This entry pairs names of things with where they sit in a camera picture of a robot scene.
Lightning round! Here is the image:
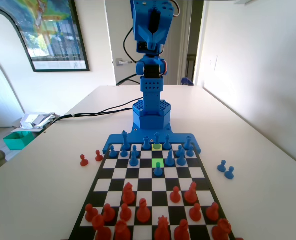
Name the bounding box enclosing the chessboard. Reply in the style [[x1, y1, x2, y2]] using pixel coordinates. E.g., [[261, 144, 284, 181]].
[[68, 142, 238, 240]]

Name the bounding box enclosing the white door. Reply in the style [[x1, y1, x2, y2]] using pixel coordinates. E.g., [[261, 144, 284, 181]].
[[104, 0, 190, 87]]

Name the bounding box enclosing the black framed poster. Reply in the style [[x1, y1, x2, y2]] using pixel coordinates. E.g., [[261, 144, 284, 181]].
[[0, 0, 90, 73]]

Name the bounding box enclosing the blue plastic object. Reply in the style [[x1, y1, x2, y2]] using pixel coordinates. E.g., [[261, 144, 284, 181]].
[[180, 77, 195, 87]]

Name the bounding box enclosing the white arched panel dark rim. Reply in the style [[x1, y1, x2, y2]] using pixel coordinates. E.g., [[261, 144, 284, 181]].
[[0, 7, 35, 128]]

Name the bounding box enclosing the silver door handle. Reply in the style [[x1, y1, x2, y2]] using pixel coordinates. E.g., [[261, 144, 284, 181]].
[[115, 58, 136, 67]]

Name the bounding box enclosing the pile of papers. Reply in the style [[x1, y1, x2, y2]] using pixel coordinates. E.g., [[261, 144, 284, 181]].
[[19, 112, 61, 130]]

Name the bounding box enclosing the green plastic box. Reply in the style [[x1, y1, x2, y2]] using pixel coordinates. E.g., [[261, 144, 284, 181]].
[[3, 131, 35, 151]]

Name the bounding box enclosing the red chess queen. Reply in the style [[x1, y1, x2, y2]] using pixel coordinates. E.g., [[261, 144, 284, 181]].
[[154, 216, 171, 240]]

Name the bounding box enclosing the red chess rook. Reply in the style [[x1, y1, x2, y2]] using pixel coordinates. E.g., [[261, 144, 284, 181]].
[[91, 214, 112, 240], [211, 218, 232, 240]]

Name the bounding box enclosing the thin black camera cable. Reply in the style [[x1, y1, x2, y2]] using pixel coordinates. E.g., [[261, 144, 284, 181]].
[[123, 26, 141, 86]]

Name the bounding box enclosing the blue chess queen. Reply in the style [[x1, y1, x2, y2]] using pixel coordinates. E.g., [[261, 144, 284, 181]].
[[153, 132, 161, 151]]

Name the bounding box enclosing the blue base mounting plate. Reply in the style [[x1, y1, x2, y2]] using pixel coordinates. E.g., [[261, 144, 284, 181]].
[[102, 124, 203, 155]]

